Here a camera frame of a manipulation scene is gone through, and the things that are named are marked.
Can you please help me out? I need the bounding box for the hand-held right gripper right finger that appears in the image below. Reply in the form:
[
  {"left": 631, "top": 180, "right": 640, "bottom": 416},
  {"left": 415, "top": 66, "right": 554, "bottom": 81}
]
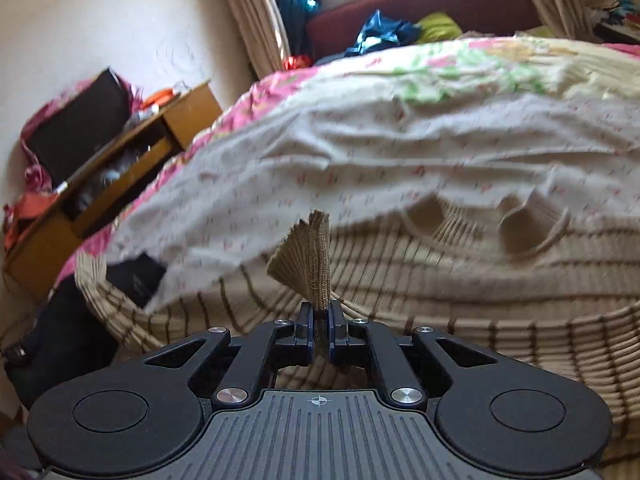
[{"left": 326, "top": 302, "right": 501, "bottom": 408}]

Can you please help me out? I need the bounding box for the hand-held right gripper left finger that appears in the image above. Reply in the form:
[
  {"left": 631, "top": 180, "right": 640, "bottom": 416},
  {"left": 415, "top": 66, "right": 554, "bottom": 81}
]
[{"left": 142, "top": 302, "right": 317, "bottom": 411}]

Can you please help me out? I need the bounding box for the beige striped knit sweater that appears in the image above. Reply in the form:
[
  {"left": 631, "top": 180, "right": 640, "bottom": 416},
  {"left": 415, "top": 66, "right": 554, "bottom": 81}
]
[{"left": 74, "top": 192, "right": 640, "bottom": 461}]

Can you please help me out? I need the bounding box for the black garment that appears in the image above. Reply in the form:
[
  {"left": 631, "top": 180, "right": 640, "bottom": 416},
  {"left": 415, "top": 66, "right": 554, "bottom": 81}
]
[{"left": 10, "top": 252, "right": 166, "bottom": 406}]

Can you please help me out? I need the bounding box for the wooden desk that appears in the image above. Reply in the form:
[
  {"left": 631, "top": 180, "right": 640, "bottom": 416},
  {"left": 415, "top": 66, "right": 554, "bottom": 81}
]
[{"left": 5, "top": 80, "right": 223, "bottom": 301}]

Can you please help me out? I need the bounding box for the orange item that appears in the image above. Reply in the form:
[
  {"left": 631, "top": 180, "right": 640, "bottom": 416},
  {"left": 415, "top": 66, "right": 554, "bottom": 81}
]
[{"left": 141, "top": 88, "right": 180, "bottom": 109}]

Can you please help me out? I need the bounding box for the pink floral quilt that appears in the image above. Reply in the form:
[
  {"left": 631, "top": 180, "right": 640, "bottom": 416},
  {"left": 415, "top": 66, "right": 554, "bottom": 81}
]
[{"left": 55, "top": 30, "right": 640, "bottom": 286}]

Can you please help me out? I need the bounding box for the orange cloth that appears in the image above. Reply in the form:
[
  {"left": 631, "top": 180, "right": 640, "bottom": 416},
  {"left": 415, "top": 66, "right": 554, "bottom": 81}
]
[{"left": 2, "top": 192, "right": 61, "bottom": 253}]

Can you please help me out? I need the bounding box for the blue shiny cloth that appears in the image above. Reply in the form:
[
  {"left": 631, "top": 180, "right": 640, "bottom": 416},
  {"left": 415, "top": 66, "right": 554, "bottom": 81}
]
[{"left": 344, "top": 9, "right": 425, "bottom": 58}]

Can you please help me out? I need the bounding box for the black speaker box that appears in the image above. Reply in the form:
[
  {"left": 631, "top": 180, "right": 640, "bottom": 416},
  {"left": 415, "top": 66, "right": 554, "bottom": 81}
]
[{"left": 27, "top": 69, "right": 132, "bottom": 183}]

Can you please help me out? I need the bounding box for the blue plastic bag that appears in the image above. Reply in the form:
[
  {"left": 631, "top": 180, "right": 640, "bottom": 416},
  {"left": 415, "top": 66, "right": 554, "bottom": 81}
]
[{"left": 271, "top": 0, "right": 321, "bottom": 56}]

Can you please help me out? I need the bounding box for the yellow-green cloth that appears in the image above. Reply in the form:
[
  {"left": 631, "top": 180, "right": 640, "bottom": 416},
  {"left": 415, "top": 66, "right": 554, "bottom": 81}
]
[{"left": 416, "top": 11, "right": 463, "bottom": 45}]

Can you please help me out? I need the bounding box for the maroon headboard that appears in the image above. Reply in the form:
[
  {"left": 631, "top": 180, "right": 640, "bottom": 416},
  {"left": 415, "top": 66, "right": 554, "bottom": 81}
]
[{"left": 306, "top": 0, "right": 543, "bottom": 58}]

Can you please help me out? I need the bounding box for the pile of bedside clutter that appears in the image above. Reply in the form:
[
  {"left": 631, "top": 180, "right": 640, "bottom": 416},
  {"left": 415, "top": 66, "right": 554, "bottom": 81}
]
[{"left": 585, "top": 0, "right": 640, "bottom": 43}]

